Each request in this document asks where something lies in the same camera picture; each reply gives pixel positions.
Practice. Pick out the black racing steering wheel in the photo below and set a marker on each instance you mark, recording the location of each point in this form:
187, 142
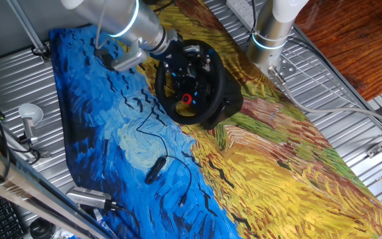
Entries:
217, 86

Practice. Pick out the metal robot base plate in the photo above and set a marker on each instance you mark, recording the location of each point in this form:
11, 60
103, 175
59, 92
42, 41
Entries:
288, 68

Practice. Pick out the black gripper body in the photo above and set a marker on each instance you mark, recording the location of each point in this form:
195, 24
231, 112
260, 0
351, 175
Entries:
174, 48

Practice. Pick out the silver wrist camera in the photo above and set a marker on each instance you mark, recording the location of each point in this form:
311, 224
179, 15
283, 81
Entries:
129, 59

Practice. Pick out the white power strip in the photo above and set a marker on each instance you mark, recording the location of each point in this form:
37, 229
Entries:
240, 11

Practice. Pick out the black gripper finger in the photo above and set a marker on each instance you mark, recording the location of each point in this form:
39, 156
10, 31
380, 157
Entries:
191, 49
207, 63

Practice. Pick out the aluminium frame pole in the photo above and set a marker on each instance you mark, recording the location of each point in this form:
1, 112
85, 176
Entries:
25, 23

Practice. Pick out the painted wheat field mat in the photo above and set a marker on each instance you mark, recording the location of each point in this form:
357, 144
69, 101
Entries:
277, 182

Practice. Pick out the silver depth camera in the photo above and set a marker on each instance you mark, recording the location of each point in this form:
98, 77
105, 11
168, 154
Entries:
88, 197

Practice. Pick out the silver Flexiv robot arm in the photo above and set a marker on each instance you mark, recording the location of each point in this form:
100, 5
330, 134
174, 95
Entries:
128, 16

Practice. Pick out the aluminium frame beam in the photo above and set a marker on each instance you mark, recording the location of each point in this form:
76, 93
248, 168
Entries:
28, 196

